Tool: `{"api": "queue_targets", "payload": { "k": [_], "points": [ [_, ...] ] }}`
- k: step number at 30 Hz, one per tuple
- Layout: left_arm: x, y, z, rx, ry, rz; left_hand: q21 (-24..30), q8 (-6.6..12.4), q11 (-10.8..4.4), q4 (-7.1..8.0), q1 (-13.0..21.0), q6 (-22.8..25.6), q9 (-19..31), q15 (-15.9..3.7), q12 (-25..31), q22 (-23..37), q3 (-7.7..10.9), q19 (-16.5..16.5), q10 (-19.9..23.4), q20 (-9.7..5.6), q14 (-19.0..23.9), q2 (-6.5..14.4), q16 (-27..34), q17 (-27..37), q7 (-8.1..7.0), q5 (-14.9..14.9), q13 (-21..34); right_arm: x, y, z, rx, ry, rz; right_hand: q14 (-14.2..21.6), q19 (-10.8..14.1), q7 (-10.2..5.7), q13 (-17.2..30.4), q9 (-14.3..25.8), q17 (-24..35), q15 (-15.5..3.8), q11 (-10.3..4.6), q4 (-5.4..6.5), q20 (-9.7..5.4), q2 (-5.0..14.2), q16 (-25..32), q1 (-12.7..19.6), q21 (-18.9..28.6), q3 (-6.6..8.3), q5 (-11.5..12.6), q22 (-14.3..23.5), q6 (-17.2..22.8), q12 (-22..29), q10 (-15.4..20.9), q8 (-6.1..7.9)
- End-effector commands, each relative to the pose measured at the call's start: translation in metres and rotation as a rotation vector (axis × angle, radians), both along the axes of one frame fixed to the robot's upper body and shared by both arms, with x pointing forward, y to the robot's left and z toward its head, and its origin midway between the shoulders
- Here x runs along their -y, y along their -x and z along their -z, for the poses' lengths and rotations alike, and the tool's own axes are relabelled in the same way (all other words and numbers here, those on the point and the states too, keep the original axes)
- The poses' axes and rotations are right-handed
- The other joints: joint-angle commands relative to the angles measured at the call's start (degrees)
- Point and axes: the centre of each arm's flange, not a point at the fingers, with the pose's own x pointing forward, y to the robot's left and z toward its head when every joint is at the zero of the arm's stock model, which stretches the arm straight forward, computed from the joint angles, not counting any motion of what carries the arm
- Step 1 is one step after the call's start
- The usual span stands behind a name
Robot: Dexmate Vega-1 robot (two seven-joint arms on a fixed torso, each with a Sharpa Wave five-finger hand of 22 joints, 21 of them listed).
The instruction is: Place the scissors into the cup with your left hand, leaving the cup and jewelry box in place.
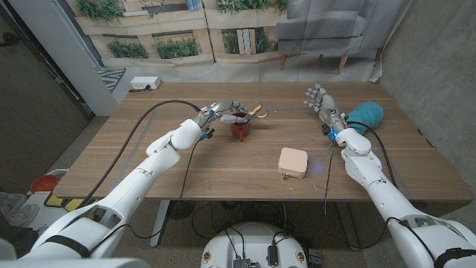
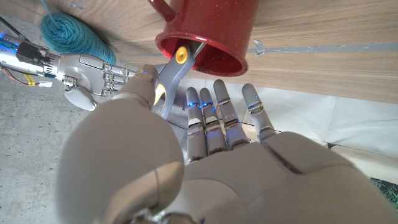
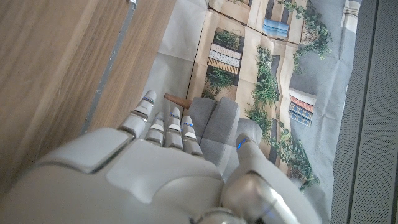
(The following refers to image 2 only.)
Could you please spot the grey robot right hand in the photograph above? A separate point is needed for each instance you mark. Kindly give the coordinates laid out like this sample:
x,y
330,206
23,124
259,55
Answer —
x,y
84,74

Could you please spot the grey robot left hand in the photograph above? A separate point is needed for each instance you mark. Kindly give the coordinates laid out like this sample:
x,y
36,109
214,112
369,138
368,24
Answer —
x,y
248,186

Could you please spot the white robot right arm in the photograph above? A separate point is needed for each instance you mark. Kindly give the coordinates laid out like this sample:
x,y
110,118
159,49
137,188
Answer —
x,y
28,59

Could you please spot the red enamel cup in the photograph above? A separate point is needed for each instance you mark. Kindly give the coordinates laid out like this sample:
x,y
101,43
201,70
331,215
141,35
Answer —
x,y
217,28

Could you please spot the teal towel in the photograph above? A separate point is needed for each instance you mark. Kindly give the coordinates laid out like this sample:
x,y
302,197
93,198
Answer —
x,y
71,35

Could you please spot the printed room backdrop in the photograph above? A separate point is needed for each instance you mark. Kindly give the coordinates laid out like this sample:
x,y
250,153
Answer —
x,y
311,115

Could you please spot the grey tape strip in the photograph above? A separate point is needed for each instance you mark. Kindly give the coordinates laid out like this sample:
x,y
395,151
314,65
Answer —
x,y
326,48

